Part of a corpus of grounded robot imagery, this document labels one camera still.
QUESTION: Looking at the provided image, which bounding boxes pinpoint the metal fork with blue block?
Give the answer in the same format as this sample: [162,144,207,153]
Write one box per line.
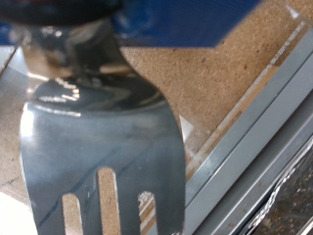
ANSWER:
[0,0,263,235]

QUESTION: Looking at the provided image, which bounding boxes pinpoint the white bread slice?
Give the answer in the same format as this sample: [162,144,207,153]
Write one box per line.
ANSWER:
[0,191,35,235]

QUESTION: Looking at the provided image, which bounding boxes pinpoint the silver toaster oven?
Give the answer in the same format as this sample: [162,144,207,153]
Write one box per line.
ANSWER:
[195,94,313,235]

